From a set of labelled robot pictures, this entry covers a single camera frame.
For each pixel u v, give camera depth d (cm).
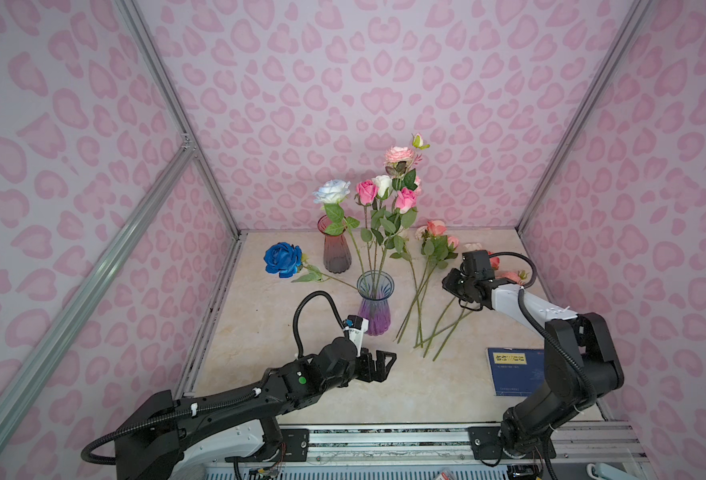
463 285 82
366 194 69
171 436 41
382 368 67
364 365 66
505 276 99
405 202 67
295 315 59
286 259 58
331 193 67
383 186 72
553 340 46
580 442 75
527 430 62
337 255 101
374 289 83
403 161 68
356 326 69
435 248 109
